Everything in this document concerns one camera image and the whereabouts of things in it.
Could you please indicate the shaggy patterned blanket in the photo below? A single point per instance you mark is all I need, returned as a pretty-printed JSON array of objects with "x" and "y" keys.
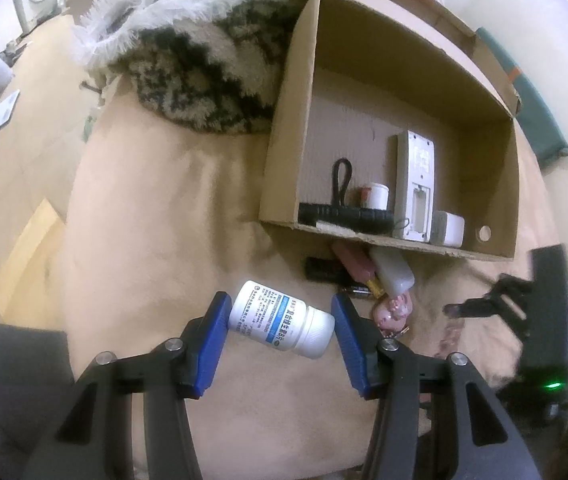
[{"x": 199, "y": 60}]

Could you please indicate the pale leaflet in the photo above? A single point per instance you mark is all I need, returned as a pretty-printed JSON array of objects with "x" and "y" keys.
[{"x": 0, "y": 115}]

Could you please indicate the black and gold battery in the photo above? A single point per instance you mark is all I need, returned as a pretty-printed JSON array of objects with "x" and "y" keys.
[{"x": 355, "y": 292}]

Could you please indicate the brown cardboard box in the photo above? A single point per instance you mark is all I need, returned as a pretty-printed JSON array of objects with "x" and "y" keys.
[{"x": 354, "y": 110}]

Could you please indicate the white blue label pill bottle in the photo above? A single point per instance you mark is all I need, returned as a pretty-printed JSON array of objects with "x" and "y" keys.
[{"x": 279, "y": 317}]

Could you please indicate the teal cushion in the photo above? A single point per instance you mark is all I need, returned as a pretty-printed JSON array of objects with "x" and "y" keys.
[{"x": 539, "y": 110}]

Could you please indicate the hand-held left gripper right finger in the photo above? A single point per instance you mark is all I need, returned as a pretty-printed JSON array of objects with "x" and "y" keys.
[{"x": 351, "y": 350}]

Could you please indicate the person's grey trousers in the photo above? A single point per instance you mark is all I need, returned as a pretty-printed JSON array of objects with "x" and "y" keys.
[{"x": 9, "y": 390}]

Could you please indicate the white charger adapter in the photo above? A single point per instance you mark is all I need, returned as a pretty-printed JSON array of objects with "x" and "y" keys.
[{"x": 449, "y": 229}]

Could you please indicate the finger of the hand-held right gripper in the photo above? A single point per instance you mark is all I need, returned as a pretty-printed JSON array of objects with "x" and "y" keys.
[{"x": 484, "y": 305}]

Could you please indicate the small red label bottle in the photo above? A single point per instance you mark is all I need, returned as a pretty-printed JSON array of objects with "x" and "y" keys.
[{"x": 376, "y": 195}]

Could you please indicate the black flashlight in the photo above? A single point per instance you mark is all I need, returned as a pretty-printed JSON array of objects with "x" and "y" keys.
[{"x": 349, "y": 216}]

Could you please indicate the white remote control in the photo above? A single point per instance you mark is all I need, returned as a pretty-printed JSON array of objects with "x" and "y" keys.
[{"x": 416, "y": 180}]

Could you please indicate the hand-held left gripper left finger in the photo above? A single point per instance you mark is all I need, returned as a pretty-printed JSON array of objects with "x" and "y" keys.
[{"x": 209, "y": 350}]

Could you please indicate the white earbuds case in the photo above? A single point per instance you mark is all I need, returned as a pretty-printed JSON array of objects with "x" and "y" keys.
[{"x": 393, "y": 270}]

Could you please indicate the pink tube with gold cap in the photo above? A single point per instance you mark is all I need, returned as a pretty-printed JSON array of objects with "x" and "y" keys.
[{"x": 356, "y": 262}]

